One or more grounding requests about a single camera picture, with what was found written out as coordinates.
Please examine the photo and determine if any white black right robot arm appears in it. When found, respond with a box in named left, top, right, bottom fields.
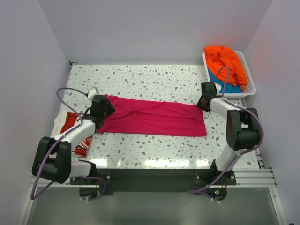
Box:
left=196, top=82, right=263, bottom=184

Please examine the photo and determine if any orange t shirt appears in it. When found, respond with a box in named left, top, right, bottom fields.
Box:
left=204, top=46, right=248, bottom=93

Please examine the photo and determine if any white plastic basket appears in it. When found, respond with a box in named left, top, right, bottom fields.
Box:
left=202, top=51, right=256, bottom=99

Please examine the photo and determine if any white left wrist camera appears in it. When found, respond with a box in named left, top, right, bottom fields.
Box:
left=87, top=86, right=99, bottom=101

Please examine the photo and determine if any folded white red t shirt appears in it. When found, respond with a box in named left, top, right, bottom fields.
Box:
left=51, top=111, right=92, bottom=158

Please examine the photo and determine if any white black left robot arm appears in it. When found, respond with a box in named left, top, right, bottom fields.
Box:
left=31, top=95, right=115, bottom=184

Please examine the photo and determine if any magenta t shirt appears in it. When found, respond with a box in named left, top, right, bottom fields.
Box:
left=98, top=95, right=207, bottom=137

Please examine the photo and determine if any aluminium rail frame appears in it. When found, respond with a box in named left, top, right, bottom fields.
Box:
left=17, top=145, right=282, bottom=225

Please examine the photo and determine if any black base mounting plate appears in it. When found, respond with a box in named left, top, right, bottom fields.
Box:
left=70, top=169, right=237, bottom=199

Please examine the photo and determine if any blue t shirt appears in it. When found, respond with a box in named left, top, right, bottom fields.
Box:
left=208, top=70, right=242, bottom=94

